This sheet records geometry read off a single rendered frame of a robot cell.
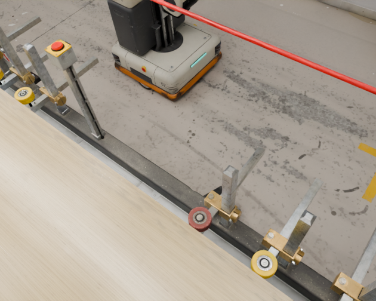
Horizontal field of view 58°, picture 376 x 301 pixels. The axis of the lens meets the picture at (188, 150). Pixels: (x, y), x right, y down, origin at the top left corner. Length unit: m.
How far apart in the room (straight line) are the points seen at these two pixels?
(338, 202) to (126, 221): 1.49
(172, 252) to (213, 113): 1.62
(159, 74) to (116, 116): 0.47
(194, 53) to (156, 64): 0.30
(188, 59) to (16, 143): 1.48
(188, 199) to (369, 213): 1.28
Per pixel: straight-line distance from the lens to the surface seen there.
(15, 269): 1.28
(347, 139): 2.61
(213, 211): 1.26
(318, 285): 1.36
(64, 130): 1.88
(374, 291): 1.13
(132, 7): 2.45
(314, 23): 3.49
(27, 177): 1.42
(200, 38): 2.78
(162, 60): 2.62
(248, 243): 1.36
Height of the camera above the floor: 1.98
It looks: 56 degrees down
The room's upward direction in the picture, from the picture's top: 7 degrees counter-clockwise
